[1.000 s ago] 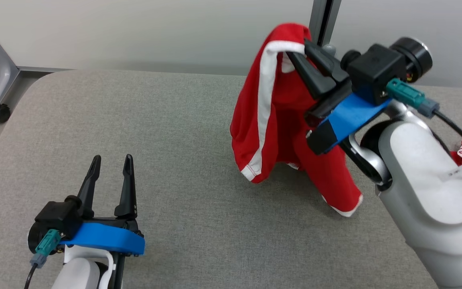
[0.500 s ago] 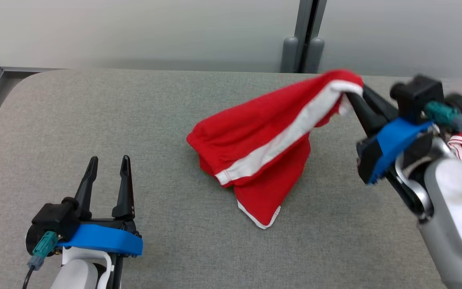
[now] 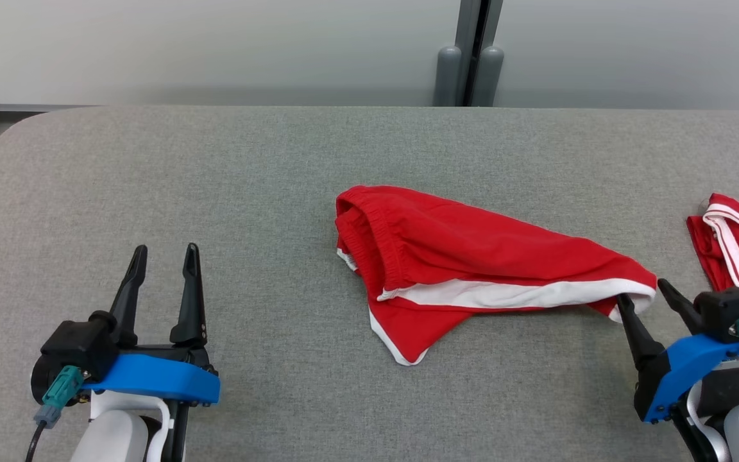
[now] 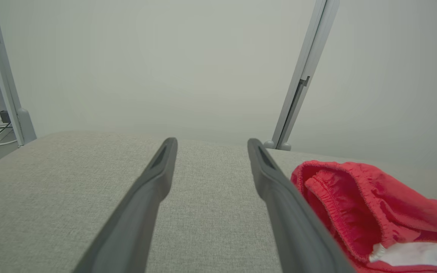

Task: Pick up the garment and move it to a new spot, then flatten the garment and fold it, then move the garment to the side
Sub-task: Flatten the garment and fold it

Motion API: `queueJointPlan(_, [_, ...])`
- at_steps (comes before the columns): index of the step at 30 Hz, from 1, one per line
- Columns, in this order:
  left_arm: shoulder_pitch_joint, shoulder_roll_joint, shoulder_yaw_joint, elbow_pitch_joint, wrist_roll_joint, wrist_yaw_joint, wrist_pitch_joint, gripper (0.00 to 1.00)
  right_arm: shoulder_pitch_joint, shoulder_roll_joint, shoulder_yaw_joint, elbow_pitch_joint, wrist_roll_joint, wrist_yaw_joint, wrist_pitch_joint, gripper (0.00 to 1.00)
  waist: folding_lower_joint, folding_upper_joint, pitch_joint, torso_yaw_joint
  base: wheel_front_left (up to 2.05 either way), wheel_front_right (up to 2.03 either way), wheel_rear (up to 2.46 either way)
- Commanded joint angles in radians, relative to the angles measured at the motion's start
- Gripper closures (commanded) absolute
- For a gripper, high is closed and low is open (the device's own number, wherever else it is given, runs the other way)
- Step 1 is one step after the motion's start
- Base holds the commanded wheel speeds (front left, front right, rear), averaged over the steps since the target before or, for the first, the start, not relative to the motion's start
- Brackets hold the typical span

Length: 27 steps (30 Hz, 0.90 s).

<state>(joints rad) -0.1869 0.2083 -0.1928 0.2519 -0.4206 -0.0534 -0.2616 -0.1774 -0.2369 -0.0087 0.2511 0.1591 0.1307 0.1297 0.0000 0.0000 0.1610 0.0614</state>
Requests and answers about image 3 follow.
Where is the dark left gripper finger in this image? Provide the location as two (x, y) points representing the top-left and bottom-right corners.
(169, 243), (208, 346)
(110, 245), (148, 347)

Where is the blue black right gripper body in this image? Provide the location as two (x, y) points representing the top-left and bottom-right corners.
(634, 335), (739, 424)

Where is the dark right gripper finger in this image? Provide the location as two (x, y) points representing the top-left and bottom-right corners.
(657, 278), (702, 334)
(616, 293), (665, 372)

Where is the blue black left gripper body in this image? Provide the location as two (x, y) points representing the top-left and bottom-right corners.
(84, 345), (221, 406)

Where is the red shorts white side band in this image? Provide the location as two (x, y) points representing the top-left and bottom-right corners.
(335, 185), (658, 366)

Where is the grey upholstered fabric bench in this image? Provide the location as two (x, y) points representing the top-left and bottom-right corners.
(0, 106), (739, 462)

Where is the grey cylinder bumper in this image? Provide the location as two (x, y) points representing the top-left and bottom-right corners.
(472, 46), (505, 107)
(434, 46), (463, 107)

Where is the teal plug left camera cable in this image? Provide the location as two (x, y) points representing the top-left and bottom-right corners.
(23, 366), (85, 462)

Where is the grey partition post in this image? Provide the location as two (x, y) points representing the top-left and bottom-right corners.
(456, 0), (504, 107)

